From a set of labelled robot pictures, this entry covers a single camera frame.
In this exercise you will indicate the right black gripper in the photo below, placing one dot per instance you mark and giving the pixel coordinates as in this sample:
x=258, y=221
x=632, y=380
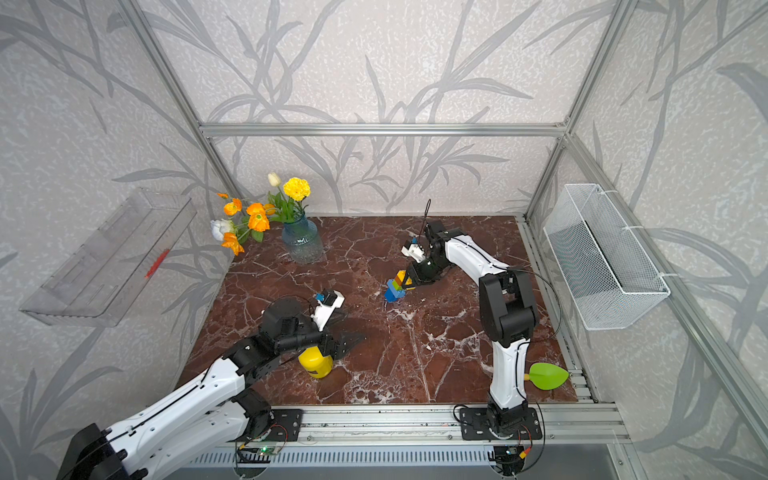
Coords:
x=417, y=279

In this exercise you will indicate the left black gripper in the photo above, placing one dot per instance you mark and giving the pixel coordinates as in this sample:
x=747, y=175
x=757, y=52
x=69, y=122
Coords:
x=334, y=350

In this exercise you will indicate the yellow long lego brick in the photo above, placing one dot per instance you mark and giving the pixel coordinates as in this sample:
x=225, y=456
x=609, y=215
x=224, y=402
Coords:
x=401, y=277

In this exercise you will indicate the light blue long lego brick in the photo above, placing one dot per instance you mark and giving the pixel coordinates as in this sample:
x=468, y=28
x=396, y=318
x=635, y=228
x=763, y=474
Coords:
x=393, y=289

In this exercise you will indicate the dark blue small lego brick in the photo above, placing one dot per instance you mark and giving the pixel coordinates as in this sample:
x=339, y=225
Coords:
x=393, y=295

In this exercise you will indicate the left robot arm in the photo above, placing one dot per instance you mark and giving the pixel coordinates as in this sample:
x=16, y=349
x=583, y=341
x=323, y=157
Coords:
x=217, y=405

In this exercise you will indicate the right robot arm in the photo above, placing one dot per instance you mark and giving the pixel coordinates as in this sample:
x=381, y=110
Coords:
x=507, y=308

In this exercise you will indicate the artificial flower bouquet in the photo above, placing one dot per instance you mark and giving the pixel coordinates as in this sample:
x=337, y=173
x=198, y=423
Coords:
x=252, y=220

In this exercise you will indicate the blue glass vase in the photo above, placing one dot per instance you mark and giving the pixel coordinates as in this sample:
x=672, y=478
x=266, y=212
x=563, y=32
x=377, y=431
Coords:
x=302, y=241

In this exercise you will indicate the red marker pen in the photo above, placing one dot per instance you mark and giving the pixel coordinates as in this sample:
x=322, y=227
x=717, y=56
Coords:
x=156, y=264

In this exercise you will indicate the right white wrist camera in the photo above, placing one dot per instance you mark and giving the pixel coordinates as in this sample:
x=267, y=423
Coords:
x=413, y=250

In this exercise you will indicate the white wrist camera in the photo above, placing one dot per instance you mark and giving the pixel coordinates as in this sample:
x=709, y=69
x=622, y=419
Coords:
x=327, y=302
x=413, y=250

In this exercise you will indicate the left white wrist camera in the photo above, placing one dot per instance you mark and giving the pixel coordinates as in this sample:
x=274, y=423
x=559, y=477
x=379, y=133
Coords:
x=327, y=302

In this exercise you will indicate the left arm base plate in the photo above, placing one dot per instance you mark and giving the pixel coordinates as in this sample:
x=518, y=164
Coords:
x=280, y=425

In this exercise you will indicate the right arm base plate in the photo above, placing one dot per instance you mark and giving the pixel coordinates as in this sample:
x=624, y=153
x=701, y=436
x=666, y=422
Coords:
x=475, y=425

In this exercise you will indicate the white wire basket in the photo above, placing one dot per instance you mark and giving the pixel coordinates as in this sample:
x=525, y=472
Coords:
x=610, y=276

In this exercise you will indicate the aluminium front rail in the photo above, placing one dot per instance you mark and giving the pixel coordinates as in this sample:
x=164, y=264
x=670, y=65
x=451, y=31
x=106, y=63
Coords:
x=562, y=423

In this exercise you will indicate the clear plastic wall shelf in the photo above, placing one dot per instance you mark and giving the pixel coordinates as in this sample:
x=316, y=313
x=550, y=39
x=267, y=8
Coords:
x=99, y=283

